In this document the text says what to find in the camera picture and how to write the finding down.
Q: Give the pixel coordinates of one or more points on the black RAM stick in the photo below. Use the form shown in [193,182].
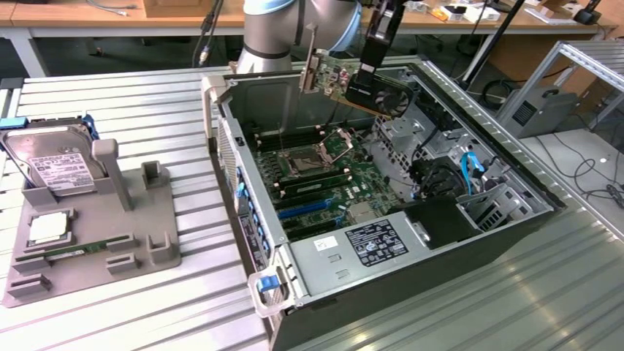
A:
[316,186]

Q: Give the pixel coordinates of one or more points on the metal socket cover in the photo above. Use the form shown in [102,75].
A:
[346,136]

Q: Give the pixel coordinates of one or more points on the CPU socket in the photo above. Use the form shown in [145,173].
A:
[306,162]

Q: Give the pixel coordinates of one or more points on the blue expansion slot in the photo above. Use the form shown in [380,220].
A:
[304,209]

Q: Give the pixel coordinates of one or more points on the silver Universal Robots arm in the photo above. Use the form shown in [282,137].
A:
[272,33]

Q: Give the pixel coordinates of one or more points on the brown wooden box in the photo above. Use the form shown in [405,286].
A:
[174,8]

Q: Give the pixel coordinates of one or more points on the black stand pole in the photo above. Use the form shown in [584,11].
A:
[492,40]

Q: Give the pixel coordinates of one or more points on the silver CPU chip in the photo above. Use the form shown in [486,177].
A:
[48,226]

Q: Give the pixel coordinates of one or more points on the tall grey metal disk bay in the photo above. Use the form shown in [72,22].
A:
[400,128]

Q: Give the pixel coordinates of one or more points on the large brown cardboard box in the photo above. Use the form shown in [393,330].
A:
[526,55]

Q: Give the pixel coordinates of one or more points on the open black PC case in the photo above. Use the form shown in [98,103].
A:
[486,256]

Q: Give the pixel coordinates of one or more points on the black desk device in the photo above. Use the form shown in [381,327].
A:
[586,16]

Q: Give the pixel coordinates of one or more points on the blue plastic disk caddy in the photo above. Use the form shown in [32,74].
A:
[12,123]

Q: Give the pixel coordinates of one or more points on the silver hard disk white label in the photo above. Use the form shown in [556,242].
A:
[53,161]

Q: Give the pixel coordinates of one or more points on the blue case latch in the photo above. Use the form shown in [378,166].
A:
[266,285]

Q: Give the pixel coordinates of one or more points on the aluminium profile frame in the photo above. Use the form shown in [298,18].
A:
[533,78]

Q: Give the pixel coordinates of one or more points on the orange and white box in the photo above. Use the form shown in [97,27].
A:
[445,14]

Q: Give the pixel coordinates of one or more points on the green motherboard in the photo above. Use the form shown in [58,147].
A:
[360,175]

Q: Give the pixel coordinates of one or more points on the dark grey plastic bracket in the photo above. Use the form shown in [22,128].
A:
[10,83]

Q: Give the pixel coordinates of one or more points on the wooden desk grey frame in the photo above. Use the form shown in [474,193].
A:
[58,14]
[424,22]

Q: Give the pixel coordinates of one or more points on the grey box device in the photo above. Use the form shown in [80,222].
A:
[545,113]

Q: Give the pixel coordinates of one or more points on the green graphics card black cooler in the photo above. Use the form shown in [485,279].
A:
[389,97]

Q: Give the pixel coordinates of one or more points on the grey plastic parts rack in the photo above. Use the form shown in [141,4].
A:
[92,219]

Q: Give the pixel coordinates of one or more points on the black expansion slot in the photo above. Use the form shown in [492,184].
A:
[312,226]

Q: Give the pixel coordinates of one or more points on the perforated grey disk bay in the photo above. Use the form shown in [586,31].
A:
[492,215]

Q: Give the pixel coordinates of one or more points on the silver chipset heatsink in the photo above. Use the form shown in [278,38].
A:
[362,213]

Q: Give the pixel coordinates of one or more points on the green RAM stick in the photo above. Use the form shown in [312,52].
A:
[73,251]

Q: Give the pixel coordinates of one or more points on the grey power supply unit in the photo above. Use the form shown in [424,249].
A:
[341,263]

